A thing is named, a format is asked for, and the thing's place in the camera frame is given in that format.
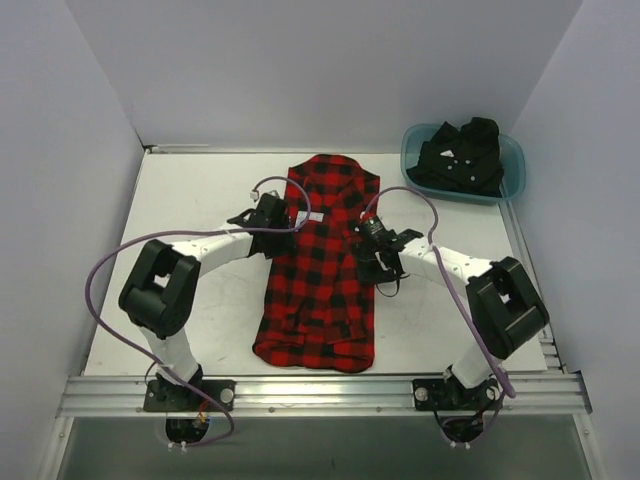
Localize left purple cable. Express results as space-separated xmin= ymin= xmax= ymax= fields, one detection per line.
xmin=84 ymin=174 xmax=314 ymax=447

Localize aluminium front rail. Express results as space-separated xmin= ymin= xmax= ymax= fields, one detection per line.
xmin=58 ymin=372 xmax=592 ymax=419

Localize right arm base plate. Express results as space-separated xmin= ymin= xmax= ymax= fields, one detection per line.
xmin=412 ymin=377 xmax=502 ymax=412

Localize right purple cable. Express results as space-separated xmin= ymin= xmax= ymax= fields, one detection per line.
xmin=357 ymin=186 xmax=516 ymax=446

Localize teal plastic basin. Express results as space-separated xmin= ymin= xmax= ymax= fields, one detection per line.
xmin=400 ymin=123 xmax=527 ymax=206

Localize black button shirt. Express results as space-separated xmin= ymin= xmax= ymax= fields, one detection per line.
xmin=407 ymin=117 xmax=504 ymax=197

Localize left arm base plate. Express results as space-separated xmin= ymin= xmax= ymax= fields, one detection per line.
xmin=142 ymin=378 xmax=236 ymax=413

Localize purple cable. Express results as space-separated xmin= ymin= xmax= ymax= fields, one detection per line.
xmin=357 ymin=186 xmax=516 ymax=446
xmin=84 ymin=174 xmax=314 ymax=447

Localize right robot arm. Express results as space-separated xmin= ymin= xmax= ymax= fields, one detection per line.
xmin=353 ymin=213 xmax=550 ymax=409

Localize red black plaid shirt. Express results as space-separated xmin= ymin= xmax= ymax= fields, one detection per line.
xmin=252 ymin=154 xmax=380 ymax=374

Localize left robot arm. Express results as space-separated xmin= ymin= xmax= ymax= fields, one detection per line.
xmin=118 ymin=192 xmax=294 ymax=411

